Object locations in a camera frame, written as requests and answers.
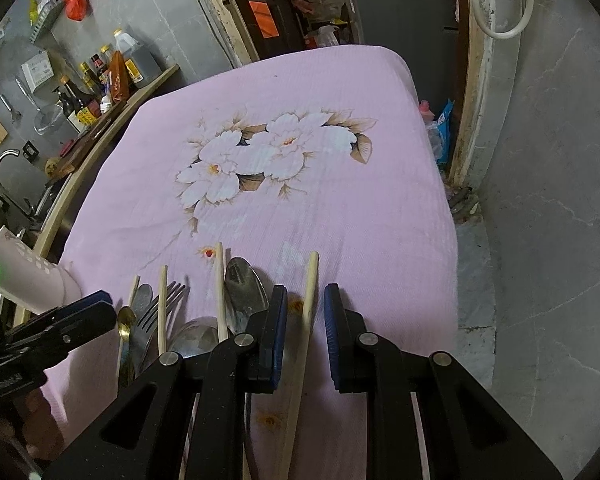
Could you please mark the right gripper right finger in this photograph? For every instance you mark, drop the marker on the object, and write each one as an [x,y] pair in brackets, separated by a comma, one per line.
[364,362]

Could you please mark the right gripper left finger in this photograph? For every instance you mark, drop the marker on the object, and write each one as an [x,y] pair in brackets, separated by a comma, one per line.
[239,367]

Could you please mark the white plastic utensil basket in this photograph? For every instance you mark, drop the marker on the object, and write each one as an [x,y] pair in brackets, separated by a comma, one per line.
[31,281]

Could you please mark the gold small spoon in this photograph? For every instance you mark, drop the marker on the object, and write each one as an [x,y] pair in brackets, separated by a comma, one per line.
[126,320]

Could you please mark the steel fork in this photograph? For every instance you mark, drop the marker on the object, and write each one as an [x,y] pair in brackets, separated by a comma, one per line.
[146,325]

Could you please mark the large steel spoon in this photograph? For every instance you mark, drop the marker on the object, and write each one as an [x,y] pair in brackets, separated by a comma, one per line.
[244,292]

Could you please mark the steel knife patterned handle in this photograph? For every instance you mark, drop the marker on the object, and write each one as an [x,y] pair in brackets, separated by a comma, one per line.
[142,300]

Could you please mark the short wooden chopstick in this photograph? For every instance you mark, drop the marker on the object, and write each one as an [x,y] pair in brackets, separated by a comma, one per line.
[133,289]

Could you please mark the operator hand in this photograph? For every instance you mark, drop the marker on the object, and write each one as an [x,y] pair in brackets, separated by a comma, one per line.
[40,430]

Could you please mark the pink floral tablecloth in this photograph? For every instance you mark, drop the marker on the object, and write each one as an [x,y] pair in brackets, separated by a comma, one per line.
[317,152]

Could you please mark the blue plastic bag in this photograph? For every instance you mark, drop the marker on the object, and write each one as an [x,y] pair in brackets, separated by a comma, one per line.
[439,134]

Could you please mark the hanging mesh strainer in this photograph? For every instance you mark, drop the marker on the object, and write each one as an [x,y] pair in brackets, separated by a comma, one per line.
[47,118]

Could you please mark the yellow label sauce bottle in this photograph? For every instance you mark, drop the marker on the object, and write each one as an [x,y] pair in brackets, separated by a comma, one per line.
[86,105]

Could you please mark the dark wine bottle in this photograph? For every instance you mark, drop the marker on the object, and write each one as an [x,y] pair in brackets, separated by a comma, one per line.
[70,111]

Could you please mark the red label sauce bottle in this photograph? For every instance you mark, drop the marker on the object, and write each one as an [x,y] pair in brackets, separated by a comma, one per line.
[101,68]

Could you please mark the large dark soy jug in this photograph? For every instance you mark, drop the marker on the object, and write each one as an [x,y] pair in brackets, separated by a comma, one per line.
[141,65]

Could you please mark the dark grey cabinet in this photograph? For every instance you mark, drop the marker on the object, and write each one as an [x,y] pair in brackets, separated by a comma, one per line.
[423,32]

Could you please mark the red plastic bag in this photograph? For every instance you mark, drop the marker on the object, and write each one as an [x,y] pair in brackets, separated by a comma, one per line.
[76,10]

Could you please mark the white wall box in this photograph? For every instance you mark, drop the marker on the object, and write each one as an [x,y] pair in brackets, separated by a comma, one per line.
[37,70]

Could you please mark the grey wall shelf rack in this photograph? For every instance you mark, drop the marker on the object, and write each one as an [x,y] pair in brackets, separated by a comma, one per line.
[46,19]

